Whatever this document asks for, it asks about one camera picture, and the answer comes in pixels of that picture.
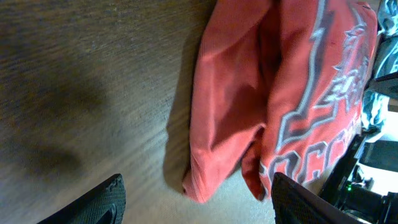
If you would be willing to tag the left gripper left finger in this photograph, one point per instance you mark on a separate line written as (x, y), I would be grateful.
(104, 204)

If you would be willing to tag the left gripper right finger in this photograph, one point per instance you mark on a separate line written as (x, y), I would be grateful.
(294, 204)

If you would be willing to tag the plain orange-red t-shirt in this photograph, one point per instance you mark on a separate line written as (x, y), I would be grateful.
(278, 87)

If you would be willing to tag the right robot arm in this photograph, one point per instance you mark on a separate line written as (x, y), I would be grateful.
(350, 190)

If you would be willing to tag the light blue crumpled shirt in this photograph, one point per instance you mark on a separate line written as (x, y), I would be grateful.
(383, 83)

